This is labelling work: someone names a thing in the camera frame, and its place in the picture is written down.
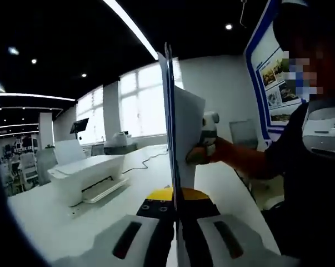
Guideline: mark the white office equipment cluster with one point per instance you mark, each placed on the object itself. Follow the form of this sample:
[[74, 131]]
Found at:
[[25, 167]]

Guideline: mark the person's head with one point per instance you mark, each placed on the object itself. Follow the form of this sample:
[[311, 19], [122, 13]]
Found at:
[[309, 25]]

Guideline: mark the single white paper sheet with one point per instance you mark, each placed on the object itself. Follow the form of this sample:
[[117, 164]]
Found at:
[[188, 119]]

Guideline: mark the wide bright window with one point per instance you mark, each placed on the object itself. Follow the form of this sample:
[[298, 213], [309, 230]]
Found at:
[[142, 105]]

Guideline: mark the blue framed wall poster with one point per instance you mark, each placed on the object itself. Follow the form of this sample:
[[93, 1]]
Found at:
[[267, 69]]

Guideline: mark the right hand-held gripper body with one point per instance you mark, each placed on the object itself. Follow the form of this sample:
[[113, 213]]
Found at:
[[211, 122]]

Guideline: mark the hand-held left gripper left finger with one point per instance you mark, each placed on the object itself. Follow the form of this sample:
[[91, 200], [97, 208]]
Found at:
[[109, 244]]

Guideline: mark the white table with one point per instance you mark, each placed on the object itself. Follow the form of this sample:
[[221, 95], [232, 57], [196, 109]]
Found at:
[[59, 225]]

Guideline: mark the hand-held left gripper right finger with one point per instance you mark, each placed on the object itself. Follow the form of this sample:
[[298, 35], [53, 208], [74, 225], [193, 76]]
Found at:
[[250, 250]]

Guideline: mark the white grey chest device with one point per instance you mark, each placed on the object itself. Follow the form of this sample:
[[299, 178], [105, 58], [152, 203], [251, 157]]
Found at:
[[322, 130]]

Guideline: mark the stack of printing papers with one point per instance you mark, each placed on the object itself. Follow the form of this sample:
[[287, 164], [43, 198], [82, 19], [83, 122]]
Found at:
[[168, 111]]

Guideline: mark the white printer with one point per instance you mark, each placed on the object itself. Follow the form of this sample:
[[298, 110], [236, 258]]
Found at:
[[84, 175]]

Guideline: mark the grey white desktop machine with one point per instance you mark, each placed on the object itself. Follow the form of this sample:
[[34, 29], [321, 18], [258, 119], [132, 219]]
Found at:
[[118, 139]]

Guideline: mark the narrow bright window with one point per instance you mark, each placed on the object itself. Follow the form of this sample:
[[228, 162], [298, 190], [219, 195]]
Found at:
[[89, 116]]

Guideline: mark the black monitor on stand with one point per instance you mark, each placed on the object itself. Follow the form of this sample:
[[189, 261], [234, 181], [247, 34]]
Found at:
[[79, 126]]

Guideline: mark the long ceiling light strip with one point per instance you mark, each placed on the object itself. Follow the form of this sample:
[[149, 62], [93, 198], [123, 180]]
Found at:
[[36, 96], [131, 26]]

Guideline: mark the person's dark clothing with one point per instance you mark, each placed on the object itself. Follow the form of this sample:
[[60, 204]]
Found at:
[[309, 200]]

